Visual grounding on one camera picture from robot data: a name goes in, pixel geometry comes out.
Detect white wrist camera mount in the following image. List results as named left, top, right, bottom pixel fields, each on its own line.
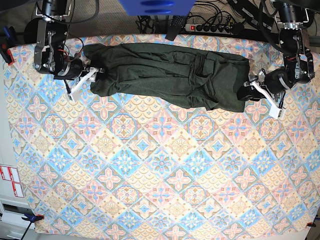
left=244, top=80, right=286, bottom=120
left=67, top=66, right=105, bottom=103

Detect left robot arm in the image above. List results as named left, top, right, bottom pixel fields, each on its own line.
left=237, top=0, right=320, bottom=101

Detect blue plastic storage box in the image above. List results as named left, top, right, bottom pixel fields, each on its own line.
left=119, top=0, right=196, bottom=16

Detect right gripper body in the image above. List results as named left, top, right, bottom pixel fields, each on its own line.
left=53, top=56, right=105, bottom=80

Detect dark green long-sleeve shirt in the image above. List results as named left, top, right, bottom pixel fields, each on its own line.
left=83, top=42, right=250, bottom=113

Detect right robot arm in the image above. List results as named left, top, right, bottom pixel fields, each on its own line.
left=24, top=0, right=106, bottom=83

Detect tangled black cables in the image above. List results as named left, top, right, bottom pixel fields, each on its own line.
left=134, top=0, right=276, bottom=35

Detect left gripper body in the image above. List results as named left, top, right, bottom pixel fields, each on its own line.
left=236, top=68, right=292, bottom=102

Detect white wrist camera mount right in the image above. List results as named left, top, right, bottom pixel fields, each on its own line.
left=67, top=66, right=105, bottom=103

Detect black power strip red switch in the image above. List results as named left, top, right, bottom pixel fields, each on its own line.
left=184, top=23, right=244, bottom=35

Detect black round stool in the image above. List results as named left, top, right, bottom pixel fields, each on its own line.
left=23, top=18, right=41, bottom=44

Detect orange clamp lower right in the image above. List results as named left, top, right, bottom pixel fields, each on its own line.
left=306, top=222, right=316, bottom=228

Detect blue clamp lower left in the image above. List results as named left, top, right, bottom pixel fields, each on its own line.
left=21, top=213, right=44, bottom=240

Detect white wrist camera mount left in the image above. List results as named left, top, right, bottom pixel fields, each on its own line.
left=244, top=80, right=286, bottom=120

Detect red black clamp upper left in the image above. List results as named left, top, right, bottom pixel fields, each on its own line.
left=0, top=26, right=15, bottom=66

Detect colourful patterned tablecloth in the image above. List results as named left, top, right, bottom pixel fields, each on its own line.
left=3, top=45, right=320, bottom=240

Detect white red labels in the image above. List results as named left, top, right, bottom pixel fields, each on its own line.
left=0, top=165, right=24, bottom=198

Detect black remote control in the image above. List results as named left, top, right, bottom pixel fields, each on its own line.
left=165, top=15, right=187, bottom=41

